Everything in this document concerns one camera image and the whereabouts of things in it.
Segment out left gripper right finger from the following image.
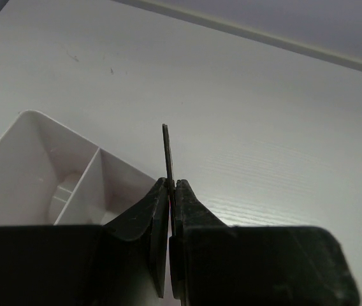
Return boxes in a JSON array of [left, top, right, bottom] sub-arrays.
[[170, 180, 361, 305]]

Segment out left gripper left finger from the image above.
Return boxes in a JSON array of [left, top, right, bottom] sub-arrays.
[[0, 178, 170, 305]]

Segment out black scissors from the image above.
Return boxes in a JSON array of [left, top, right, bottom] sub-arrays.
[[162, 124, 176, 235]]

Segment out white divided organizer tray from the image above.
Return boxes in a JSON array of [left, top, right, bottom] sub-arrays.
[[0, 111, 154, 226]]

